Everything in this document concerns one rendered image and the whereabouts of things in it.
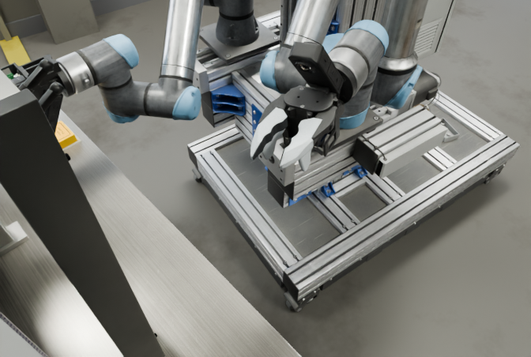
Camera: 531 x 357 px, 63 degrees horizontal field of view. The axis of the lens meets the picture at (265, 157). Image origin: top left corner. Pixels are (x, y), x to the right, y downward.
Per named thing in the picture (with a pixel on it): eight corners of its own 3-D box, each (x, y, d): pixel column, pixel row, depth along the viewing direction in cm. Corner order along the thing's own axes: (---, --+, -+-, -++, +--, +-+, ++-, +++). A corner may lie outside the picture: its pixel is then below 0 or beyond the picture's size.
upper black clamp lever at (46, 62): (58, 66, 45) (48, 60, 44) (27, 103, 45) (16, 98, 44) (52, 61, 46) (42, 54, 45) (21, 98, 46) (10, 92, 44)
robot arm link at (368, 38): (386, 64, 80) (396, 22, 73) (363, 97, 73) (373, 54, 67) (346, 51, 82) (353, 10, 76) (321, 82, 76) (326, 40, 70)
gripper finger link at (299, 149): (304, 196, 57) (324, 149, 63) (301, 163, 53) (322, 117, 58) (282, 191, 58) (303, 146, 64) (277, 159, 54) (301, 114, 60)
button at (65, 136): (77, 141, 104) (74, 133, 102) (50, 155, 101) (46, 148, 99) (64, 126, 108) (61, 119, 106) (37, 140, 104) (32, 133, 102)
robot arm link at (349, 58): (369, 51, 67) (321, 43, 71) (357, 66, 64) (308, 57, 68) (367, 92, 72) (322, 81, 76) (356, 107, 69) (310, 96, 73)
